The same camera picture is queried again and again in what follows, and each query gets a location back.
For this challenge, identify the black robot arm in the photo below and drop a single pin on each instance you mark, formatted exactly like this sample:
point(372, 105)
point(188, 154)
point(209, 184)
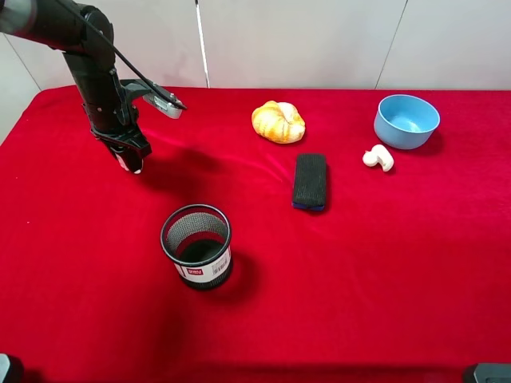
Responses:
point(84, 35)

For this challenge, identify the black mesh pen cup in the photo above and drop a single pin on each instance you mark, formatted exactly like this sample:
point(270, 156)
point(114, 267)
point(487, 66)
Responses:
point(197, 238)

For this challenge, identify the red velvet table cloth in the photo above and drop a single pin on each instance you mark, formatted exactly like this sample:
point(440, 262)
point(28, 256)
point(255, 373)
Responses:
point(404, 276)

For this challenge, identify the clear bottle of white pills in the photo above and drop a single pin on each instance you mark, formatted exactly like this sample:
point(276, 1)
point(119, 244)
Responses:
point(133, 164)

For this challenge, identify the small white duck figure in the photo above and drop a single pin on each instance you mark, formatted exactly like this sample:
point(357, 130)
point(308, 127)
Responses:
point(378, 155)

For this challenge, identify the black felt board eraser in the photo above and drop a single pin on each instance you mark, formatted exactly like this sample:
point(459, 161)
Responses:
point(310, 182)

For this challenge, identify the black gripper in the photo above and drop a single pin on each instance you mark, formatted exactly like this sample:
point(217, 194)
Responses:
point(108, 103)

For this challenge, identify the light blue bowl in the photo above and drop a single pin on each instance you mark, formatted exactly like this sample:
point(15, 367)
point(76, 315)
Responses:
point(405, 122)

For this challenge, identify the golden bread roll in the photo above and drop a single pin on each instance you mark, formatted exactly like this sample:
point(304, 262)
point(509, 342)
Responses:
point(278, 122)

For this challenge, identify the white vertical pole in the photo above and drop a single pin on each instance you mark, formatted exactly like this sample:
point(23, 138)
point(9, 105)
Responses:
point(202, 43)

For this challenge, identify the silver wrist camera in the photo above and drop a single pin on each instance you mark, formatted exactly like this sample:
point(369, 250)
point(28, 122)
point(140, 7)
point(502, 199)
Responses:
point(171, 109)

